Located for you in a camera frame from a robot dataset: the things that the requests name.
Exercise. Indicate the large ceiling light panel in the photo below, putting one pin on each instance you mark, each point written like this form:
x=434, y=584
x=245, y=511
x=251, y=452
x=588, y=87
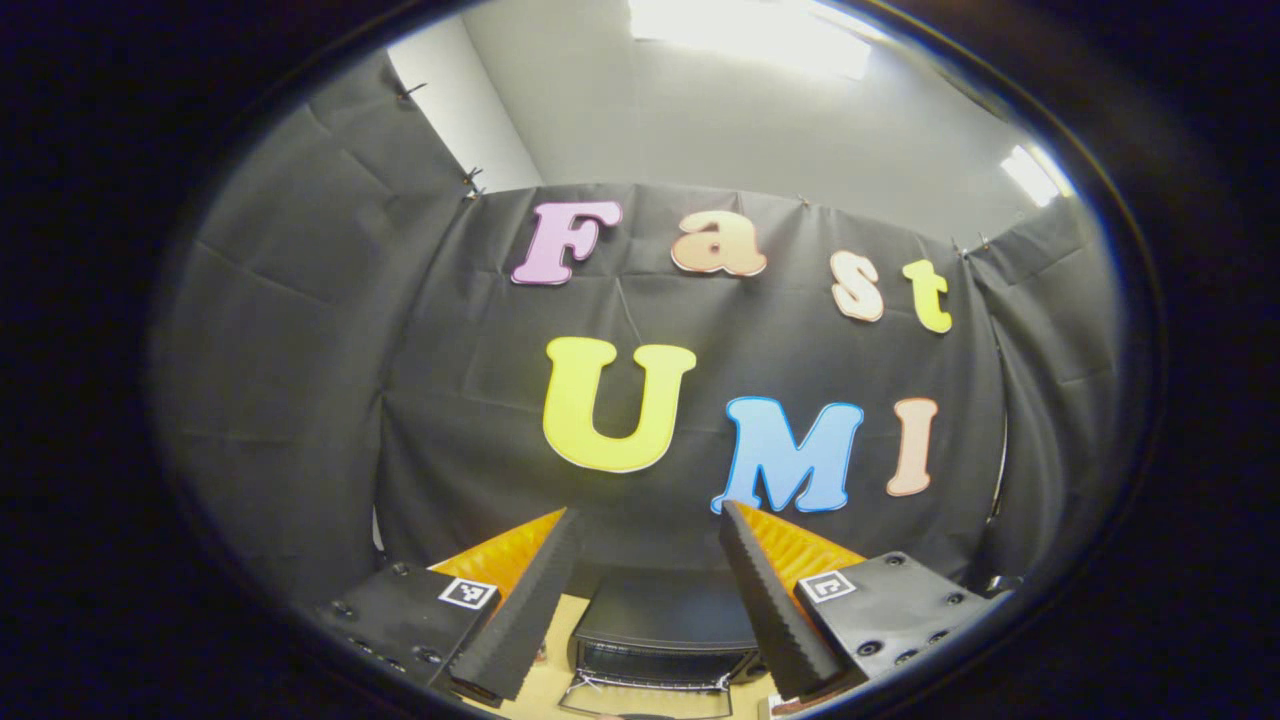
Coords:
x=750, y=35

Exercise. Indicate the black electric oven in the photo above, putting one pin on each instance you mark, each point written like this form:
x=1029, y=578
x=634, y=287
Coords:
x=670, y=610

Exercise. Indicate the small ceiling light panel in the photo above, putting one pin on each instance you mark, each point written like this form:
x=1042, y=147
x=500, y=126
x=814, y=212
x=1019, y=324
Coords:
x=1030, y=176

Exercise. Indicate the black backdrop cloth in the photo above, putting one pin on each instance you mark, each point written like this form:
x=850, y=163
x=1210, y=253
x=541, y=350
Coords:
x=700, y=340

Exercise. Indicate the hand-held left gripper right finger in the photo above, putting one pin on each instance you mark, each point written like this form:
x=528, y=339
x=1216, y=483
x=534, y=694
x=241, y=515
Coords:
x=770, y=610

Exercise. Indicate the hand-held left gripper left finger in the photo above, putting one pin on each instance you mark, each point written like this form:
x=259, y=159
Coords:
x=530, y=610

